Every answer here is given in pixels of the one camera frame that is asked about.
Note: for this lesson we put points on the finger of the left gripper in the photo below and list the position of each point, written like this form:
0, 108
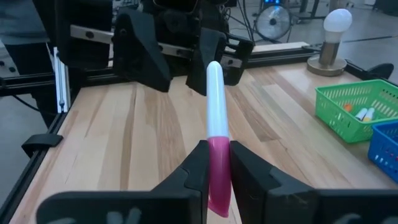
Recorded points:
205, 53
140, 53

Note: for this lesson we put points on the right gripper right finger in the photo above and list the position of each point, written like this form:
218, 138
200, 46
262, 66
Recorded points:
273, 199

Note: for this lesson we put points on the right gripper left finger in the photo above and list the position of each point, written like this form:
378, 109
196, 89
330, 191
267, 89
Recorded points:
174, 202

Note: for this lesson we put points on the pink cap white marker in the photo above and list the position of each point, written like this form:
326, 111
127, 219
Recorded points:
216, 109

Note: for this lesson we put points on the orange cap white marker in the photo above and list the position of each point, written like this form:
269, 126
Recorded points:
347, 107

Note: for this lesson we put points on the purple cap white marker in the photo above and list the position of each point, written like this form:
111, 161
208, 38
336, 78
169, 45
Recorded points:
361, 114

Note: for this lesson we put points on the yellow cap white marker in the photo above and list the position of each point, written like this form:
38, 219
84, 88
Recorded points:
369, 115

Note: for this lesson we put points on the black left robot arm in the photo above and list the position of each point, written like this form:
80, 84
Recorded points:
84, 53

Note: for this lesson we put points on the round floor fan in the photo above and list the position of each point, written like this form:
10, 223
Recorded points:
273, 21

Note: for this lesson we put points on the silver aluminium profile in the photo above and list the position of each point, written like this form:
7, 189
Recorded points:
62, 84

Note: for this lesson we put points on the blue plastic basket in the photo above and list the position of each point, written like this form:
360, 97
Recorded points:
385, 149

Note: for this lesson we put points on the white globe lamp brass base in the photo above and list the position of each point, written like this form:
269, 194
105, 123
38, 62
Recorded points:
329, 53

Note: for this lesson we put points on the green plastic basket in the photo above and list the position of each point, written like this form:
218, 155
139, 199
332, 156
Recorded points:
351, 93

